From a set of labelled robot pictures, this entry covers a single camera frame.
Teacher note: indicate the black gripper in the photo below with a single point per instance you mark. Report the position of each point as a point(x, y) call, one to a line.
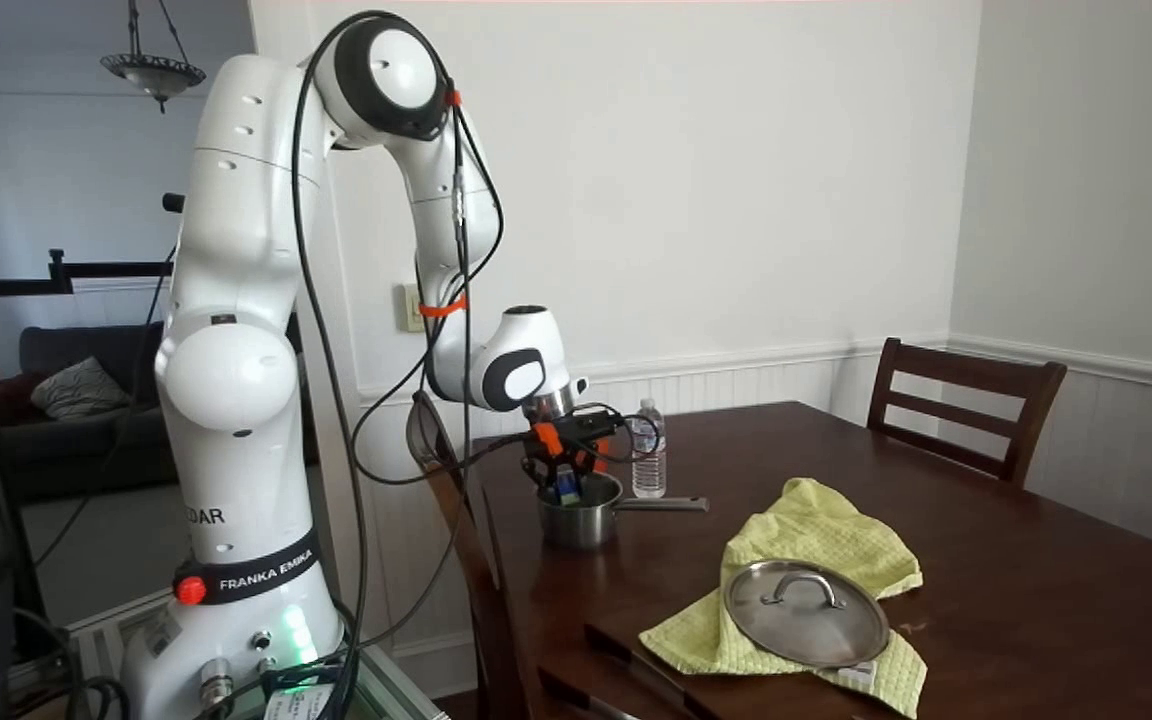
point(575, 441)

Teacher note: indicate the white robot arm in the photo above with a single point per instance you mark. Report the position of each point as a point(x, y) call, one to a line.
point(254, 593)

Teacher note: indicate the steel pot lid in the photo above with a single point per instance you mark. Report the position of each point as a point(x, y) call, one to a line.
point(806, 612)

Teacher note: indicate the small steel saucepan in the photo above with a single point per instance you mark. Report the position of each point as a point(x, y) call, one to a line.
point(589, 517)

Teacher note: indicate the clear plastic water bottle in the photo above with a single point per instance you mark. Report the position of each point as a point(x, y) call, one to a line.
point(650, 453)

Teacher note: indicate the near wooden chair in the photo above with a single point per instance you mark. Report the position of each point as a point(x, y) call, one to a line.
point(505, 690)

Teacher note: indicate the light green dish cloth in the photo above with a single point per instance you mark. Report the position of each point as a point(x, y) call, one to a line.
point(806, 522)

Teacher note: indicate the dark sofa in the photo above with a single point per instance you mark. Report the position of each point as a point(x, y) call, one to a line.
point(96, 453)

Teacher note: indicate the grey sofa pillow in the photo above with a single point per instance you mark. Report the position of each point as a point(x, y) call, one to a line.
point(77, 390)

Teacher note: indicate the dark wooden chair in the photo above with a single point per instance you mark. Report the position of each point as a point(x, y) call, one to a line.
point(968, 409)

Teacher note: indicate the hanging ceiling lamp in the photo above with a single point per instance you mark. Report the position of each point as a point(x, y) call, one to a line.
point(159, 79)

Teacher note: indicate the white wall outlet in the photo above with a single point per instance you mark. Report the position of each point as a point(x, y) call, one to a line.
point(405, 300)

